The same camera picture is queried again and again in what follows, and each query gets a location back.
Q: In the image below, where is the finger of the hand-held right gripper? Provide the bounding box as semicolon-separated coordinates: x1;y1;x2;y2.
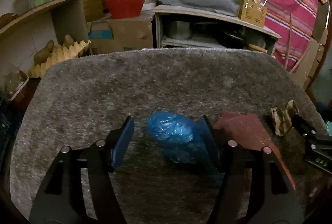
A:
292;115;318;141

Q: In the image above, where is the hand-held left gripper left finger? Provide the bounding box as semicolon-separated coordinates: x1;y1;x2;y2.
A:
28;116;135;224

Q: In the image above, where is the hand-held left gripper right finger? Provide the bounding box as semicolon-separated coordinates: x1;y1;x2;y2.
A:
198;115;305;224

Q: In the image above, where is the brown paper wrapper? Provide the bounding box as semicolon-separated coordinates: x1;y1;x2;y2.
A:
270;100;300;136

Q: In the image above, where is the blue plastic bag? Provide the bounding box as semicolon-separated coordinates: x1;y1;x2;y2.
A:
147;111;224;181

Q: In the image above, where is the dark red cardboard sheet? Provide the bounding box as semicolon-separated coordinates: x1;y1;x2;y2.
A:
213;111;297;189

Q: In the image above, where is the grey shaggy mat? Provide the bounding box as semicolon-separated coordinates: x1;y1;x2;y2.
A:
10;48;327;224

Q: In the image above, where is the stack of flattened cardboard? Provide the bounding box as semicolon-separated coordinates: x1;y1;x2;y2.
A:
288;6;330;90

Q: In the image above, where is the thin wooden stick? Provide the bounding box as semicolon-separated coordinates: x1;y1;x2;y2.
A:
285;13;293;69

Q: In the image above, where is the yellow egg tray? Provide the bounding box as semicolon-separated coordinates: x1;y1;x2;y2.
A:
28;40;92;79

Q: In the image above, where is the brown cardboard box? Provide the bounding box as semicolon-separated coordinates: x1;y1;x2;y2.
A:
87;15;154;55

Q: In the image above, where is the small steel pot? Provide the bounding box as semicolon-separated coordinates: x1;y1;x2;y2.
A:
166;21;192;40

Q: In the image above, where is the potato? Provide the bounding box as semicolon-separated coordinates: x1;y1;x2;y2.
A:
64;34;76;49
34;40;55;64

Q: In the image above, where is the low wooden cabinet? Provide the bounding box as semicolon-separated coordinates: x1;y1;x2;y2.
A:
153;5;282;56

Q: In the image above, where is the small woven basket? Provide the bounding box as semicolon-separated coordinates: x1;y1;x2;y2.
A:
5;70;29;103

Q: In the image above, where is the small cardboard box with sticks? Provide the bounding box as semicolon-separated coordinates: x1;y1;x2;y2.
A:
238;0;267;28

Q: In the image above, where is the red woven basket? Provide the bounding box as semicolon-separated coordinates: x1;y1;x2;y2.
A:
102;0;148;19

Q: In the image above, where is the curved wooden shelf unit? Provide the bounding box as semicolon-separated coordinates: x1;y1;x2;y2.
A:
0;0;89;64

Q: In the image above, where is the pan with wooden handle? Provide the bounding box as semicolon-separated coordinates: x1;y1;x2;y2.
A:
223;30;267;53

